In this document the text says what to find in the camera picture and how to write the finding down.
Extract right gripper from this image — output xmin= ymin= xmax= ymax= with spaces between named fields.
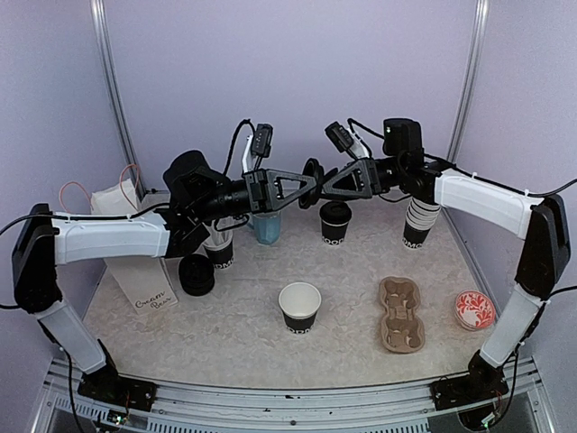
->
xmin=307 ymin=154 xmax=405 ymax=200

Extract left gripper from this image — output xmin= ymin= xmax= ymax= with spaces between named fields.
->
xmin=192 ymin=167 xmax=317 ymax=222

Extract black paper coffee cup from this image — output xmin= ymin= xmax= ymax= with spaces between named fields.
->
xmin=321 ymin=219 xmax=349 ymax=246

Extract brown cardboard cup carrier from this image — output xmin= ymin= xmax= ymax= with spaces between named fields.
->
xmin=379 ymin=276 xmax=426 ymax=355

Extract white paper bag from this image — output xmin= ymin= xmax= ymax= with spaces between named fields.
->
xmin=73 ymin=164 xmax=179 ymax=316

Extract black plastic cup lid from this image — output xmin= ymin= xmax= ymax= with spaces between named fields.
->
xmin=319 ymin=200 xmax=353 ymax=226

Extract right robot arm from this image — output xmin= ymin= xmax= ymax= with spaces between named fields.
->
xmin=321 ymin=118 xmax=571 ymax=401

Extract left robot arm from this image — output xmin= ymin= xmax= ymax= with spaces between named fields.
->
xmin=12 ymin=150 xmax=323 ymax=401

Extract light blue ceramic mug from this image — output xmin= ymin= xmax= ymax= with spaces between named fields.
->
xmin=248 ymin=211 xmax=281 ymax=245

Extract stack of paper cups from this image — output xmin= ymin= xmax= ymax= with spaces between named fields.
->
xmin=402 ymin=198 xmax=441 ymax=249

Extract bundle of white wrapped straws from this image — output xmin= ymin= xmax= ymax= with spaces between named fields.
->
xmin=203 ymin=223 xmax=233 ymax=250

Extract black cup holding straws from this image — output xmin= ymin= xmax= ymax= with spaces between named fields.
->
xmin=203 ymin=233 xmax=234 ymax=270

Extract stack of black lids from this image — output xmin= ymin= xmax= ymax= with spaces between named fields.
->
xmin=178 ymin=253 xmax=215 ymax=297

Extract red patterned white bowl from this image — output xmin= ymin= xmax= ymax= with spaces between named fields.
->
xmin=454 ymin=290 xmax=496 ymax=331

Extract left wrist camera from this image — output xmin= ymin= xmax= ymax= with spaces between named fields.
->
xmin=242 ymin=124 xmax=273 ymax=173

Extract right aluminium post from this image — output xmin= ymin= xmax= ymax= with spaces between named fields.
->
xmin=447 ymin=0 xmax=490 ymax=162

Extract aluminium post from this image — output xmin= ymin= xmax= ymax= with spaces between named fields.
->
xmin=88 ymin=0 xmax=148 ymax=195
xmin=447 ymin=0 xmax=490 ymax=162

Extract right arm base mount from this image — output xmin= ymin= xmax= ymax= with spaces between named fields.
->
xmin=430 ymin=351 xmax=508 ymax=410

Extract left aluminium post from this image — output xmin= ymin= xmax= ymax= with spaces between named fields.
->
xmin=88 ymin=0 xmax=148 ymax=195

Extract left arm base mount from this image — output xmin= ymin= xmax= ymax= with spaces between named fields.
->
xmin=78 ymin=339 xmax=157 ymax=412

